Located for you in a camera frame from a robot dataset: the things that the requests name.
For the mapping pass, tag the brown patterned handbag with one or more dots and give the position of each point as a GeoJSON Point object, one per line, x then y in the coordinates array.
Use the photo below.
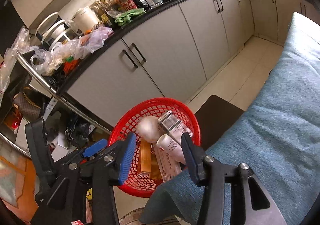
{"type": "Point", "coordinates": [29, 103]}

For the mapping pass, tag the white tube bottle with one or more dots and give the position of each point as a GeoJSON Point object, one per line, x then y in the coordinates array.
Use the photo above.
{"type": "Point", "coordinates": [170, 146]}

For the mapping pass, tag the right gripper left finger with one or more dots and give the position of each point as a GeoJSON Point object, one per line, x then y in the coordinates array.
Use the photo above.
{"type": "Point", "coordinates": [78, 190]}

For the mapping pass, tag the blue towel tablecloth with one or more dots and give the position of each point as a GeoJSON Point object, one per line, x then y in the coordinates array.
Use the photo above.
{"type": "Point", "coordinates": [278, 135]}

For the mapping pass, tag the plastic bags on counter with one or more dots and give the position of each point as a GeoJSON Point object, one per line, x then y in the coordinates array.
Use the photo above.
{"type": "Point", "coordinates": [47, 62]}

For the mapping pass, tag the lower kitchen cabinets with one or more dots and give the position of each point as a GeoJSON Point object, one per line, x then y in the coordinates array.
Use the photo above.
{"type": "Point", "coordinates": [173, 50]}

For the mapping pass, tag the orange medicine box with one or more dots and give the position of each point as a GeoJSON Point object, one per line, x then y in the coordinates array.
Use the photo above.
{"type": "Point", "coordinates": [147, 162]}

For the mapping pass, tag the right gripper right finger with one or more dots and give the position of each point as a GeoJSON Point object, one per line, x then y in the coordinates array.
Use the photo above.
{"type": "Point", "coordinates": [250, 201]}

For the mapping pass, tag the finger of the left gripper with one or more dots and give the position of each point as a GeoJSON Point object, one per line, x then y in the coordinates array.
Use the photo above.
{"type": "Point", "coordinates": [95, 148]}

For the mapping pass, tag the green cloth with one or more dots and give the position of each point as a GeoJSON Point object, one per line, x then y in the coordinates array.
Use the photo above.
{"type": "Point", "coordinates": [128, 16]}

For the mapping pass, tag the red white snack packet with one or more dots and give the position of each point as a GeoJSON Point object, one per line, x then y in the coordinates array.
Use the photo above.
{"type": "Point", "coordinates": [168, 167]}

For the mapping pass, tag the white blue medicine box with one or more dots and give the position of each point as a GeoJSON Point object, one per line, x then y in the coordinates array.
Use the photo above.
{"type": "Point", "coordinates": [173, 126]}

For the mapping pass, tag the white rice cooker pot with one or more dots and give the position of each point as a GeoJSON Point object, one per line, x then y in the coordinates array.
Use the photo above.
{"type": "Point", "coordinates": [84, 20]}

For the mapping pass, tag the red plastic mesh basket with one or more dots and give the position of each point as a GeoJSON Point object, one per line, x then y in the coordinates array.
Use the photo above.
{"type": "Point", "coordinates": [136, 185]}

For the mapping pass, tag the dark stool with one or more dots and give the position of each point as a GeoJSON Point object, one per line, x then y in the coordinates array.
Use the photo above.
{"type": "Point", "coordinates": [215, 117]}

